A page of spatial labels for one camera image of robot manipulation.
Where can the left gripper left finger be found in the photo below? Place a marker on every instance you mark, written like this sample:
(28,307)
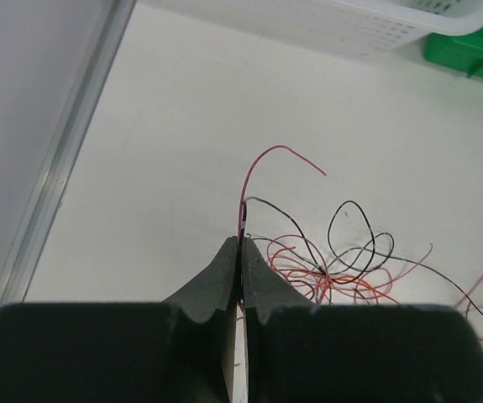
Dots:
(180,349)

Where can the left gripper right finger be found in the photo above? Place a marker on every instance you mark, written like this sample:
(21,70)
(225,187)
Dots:
(299,351)

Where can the white perforated basket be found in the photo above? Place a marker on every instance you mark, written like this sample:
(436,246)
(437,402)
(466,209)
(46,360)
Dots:
(347,27)

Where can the green plastic tray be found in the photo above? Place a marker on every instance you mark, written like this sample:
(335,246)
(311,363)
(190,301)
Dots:
(459,53)

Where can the aluminium frame rail left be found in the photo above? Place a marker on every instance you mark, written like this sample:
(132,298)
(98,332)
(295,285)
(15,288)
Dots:
(68,135)

